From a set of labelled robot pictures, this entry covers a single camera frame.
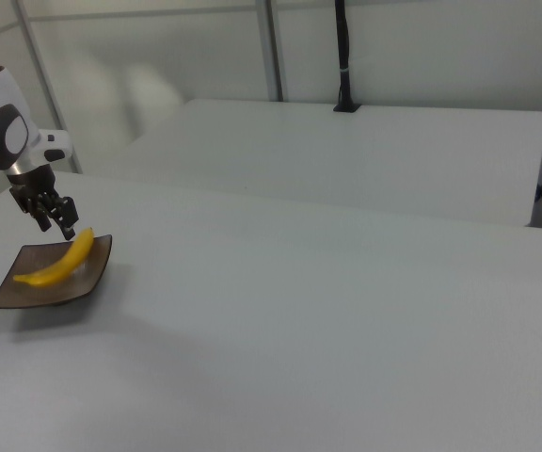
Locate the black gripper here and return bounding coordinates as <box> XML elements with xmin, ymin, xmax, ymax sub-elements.
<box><xmin>6</xmin><ymin>167</ymin><xmax>81</xmax><ymax>241</ymax></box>

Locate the yellow banana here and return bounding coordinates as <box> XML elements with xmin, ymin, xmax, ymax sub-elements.
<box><xmin>12</xmin><ymin>227</ymin><xmax>96</xmax><ymax>288</ymax></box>

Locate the brown square ceramic plate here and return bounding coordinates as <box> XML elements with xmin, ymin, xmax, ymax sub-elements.
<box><xmin>0</xmin><ymin>234</ymin><xmax>114</xmax><ymax>311</ymax></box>

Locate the black pole with cables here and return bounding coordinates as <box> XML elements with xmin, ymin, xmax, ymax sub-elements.
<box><xmin>334</xmin><ymin>0</ymin><xmax>356</xmax><ymax>109</ymax></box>

